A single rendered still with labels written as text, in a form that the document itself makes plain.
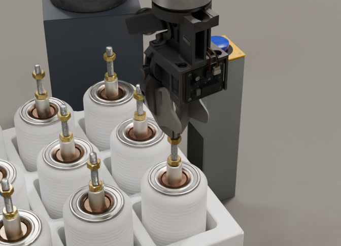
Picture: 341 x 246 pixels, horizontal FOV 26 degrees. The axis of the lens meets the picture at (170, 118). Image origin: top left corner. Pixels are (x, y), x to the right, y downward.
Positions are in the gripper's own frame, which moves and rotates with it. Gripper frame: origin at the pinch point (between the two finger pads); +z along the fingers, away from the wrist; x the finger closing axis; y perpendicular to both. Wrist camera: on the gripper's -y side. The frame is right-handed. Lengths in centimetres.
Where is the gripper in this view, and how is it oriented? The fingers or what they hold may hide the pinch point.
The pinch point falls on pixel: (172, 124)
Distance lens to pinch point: 100.4
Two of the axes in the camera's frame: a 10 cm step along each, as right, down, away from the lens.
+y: 5.4, 5.1, -6.7
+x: 8.4, -3.3, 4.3
